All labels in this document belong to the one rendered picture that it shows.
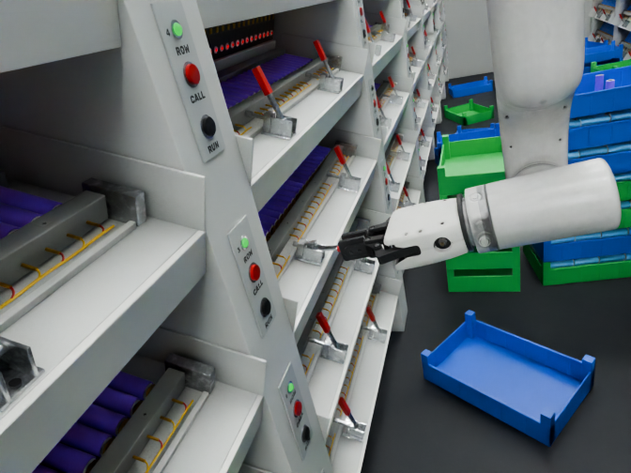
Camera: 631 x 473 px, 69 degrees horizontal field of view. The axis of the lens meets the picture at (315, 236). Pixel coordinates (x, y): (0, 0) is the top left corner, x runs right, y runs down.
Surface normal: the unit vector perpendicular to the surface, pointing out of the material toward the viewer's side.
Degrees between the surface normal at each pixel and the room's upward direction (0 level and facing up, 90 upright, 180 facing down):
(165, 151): 90
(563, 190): 46
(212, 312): 90
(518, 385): 0
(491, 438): 0
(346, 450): 20
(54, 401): 110
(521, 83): 92
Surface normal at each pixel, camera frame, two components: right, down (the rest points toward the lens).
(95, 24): 0.95, 0.25
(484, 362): -0.21, -0.87
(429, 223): -0.40, -0.77
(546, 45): -0.18, 0.40
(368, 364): 0.12, -0.84
